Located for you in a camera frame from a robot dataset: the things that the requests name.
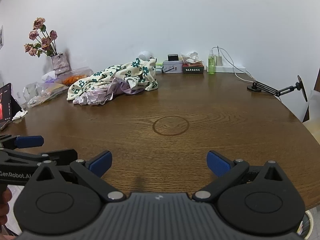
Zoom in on green spray bottle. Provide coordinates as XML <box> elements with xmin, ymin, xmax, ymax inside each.
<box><xmin>207</xmin><ymin>49</ymin><xmax>216</xmax><ymax>74</ymax></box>

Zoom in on white power strip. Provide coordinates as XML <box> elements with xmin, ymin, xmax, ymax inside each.
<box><xmin>214</xmin><ymin>65</ymin><xmax>247</xmax><ymax>74</ymax></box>

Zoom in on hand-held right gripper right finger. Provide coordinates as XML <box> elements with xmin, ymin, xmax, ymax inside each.
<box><xmin>192</xmin><ymin>150</ymin><xmax>292</xmax><ymax>203</ymax></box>

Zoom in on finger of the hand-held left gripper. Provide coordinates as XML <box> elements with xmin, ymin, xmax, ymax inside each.
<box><xmin>0</xmin><ymin>134</ymin><xmax>45</xmax><ymax>151</ymax></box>
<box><xmin>37</xmin><ymin>149</ymin><xmax>78</xmax><ymax>166</ymax></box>

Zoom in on grey tin box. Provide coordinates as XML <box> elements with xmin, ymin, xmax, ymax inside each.
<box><xmin>162</xmin><ymin>60</ymin><xmax>183</xmax><ymax>74</ymax></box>

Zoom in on crumpled white tissue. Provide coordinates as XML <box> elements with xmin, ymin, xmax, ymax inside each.
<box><xmin>11</xmin><ymin>109</ymin><xmax>28</xmax><ymax>121</ymax></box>

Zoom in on person's left hand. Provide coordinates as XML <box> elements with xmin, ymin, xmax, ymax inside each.
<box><xmin>0</xmin><ymin>187</ymin><xmax>13</xmax><ymax>230</ymax></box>

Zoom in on pink floral garment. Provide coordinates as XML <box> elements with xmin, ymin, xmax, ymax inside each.
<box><xmin>72</xmin><ymin>77</ymin><xmax>148</xmax><ymax>106</ymax></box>

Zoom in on round waste bin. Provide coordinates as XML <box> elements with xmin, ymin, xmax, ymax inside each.
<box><xmin>296</xmin><ymin>210</ymin><xmax>314</xmax><ymax>239</ymax></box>

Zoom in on cream green floral dress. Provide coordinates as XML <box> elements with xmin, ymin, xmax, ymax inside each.
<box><xmin>67</xmin><ymin>57</ymin><xmax>158</xmax><ymax>102</ymax></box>

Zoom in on black tablet on stand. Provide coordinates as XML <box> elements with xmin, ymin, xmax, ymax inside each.
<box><xmin>0</xmin><ymin>82</ymin><xmax>22</xmax><ymax>130</ymax></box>

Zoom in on white tissue paper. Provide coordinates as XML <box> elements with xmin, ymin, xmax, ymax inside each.
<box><xmin>180</xmin><ymin>52</ymin><xmax>203</xmax><ymax>65</ymax></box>

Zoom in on white robot-shaped speaker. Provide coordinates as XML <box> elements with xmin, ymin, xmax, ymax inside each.
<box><xmin>138</xmin><ymin>51</ymin><xmax>153</xmax><ymax>62</ymax></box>

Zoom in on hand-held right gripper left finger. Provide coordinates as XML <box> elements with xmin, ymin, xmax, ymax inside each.
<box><xmin>30</xmin><ymin>150</ymin><xmax>127</xmax><ymax>203</ymax></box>

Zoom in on patterned flower vase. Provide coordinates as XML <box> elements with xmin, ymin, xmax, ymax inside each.
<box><xmin>51</xmin><ymin>52</ymin><xmax>71</xmax><ymax>75</ymax></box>

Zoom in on white charger cable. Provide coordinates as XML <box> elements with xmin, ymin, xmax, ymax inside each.
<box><xmin>212</xmin><ymin>45</ymin><xmax>254</xmax><ymax>83</ymax></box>

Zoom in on clear plastic bag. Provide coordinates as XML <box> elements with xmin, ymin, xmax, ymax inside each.
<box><xmin>24</xmin><ymin>76</ymin><xmax>69</xmax><ymax>108</ymax></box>

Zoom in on dried pink roses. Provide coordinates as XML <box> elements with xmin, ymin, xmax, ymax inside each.
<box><xmin>24</xmin><ymin>17</ymin><xmax>58</xmax><ymax>57</ymax></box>

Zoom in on white charger plug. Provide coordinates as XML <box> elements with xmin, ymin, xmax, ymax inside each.
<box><xmin>215</xmin><ymin>46</ymin><xmax>223</xmax><ymax>67</ymax></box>

